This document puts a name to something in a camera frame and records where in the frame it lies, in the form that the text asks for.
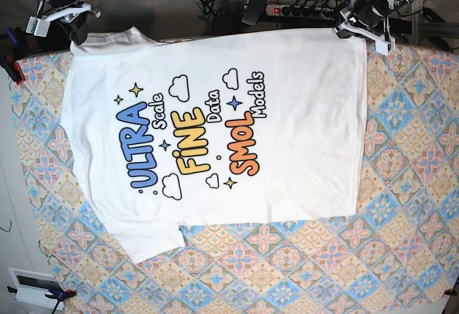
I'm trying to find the black remote control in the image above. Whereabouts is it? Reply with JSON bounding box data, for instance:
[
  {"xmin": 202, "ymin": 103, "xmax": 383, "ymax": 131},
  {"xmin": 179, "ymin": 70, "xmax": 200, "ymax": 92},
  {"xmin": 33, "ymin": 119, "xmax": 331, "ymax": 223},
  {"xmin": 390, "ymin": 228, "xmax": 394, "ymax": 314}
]
[{"xmin": 242, "ymin": 0, "xmax": 267, "ymax": 26}]

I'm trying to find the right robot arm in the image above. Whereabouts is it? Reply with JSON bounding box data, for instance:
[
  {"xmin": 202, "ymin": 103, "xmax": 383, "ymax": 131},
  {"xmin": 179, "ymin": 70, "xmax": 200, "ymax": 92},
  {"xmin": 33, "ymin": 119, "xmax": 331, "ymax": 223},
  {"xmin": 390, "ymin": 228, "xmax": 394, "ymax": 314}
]
[{"xmin": 25, "ymin": 0, "xmax": 100, "ymax": 45}]

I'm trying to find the grey metal table leg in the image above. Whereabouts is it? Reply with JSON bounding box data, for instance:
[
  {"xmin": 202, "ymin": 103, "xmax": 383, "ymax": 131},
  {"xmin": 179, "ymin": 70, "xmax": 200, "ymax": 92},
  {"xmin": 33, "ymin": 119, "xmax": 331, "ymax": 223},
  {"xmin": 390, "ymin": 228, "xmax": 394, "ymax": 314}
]
[{"xmin": 407, "ymin": 0, "xmax": 459, "ymax": 42}]

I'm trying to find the white wall outlet box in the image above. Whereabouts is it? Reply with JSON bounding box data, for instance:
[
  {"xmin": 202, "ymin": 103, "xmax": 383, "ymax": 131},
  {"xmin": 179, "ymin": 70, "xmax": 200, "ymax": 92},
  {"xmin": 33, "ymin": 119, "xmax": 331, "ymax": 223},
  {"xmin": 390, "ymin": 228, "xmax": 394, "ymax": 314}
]
[{"xmin": 7, "ymin": 267, "xmax": 62, "ymax": 309}]

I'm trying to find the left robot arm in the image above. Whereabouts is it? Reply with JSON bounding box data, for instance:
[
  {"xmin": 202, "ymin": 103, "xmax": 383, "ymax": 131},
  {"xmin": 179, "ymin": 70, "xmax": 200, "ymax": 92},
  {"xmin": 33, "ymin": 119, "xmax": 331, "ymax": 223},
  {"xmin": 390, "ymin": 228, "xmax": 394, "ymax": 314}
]
[{"xmin": 334, "ymin": 0, "xmax": 410, "ymax": 56}]

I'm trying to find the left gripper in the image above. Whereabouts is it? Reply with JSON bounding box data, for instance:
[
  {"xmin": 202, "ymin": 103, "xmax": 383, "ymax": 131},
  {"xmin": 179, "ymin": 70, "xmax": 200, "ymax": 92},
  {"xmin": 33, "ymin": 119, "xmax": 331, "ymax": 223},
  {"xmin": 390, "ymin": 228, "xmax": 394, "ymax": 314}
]
[{"xmin": 333, "ymin": 0, "xmax": 395, "ymax": 55}]

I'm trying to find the blue clamp lower left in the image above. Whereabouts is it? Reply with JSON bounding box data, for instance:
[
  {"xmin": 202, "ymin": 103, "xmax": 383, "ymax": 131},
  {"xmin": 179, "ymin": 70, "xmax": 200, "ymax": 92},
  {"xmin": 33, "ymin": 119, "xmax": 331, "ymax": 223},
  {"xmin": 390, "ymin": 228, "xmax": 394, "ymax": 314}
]
[{"xmin": 6, "ymin": 286, "xmax": 77, "ymax": 302}]

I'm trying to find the patterned tablecloth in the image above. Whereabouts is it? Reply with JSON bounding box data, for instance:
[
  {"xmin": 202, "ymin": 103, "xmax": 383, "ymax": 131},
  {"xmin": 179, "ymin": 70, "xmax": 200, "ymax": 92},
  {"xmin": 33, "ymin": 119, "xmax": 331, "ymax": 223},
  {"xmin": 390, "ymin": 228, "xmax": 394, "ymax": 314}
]
[{"xmin": 9, "ymin": 46, "xmax": 458, "ymax": 313}]

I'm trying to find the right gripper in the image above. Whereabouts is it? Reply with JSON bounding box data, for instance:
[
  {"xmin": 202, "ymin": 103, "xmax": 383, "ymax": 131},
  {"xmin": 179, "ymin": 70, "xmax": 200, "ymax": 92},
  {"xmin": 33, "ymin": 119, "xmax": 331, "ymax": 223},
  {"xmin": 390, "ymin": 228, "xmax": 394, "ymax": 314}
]
[{"xmin": 27, "ymin": 0, "xmax": 101, "ymax": 45}]

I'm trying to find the white power strip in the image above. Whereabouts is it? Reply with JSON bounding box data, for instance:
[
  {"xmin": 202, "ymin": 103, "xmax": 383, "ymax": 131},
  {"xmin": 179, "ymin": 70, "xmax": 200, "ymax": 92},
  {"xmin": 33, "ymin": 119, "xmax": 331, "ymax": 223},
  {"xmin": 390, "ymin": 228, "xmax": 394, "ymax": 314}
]
[{"xmin": 265, "ymin": 4, "xmax": 332, "ymax": 20}]

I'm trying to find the white printed T-shirt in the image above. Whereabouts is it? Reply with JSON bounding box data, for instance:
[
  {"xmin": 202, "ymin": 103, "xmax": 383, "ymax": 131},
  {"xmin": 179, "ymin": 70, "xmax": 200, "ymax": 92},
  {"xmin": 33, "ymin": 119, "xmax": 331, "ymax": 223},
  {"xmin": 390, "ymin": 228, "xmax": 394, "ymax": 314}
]
[{"xmin": 60, "ymin": 28, "xmax": 367, "ymax": 263}]

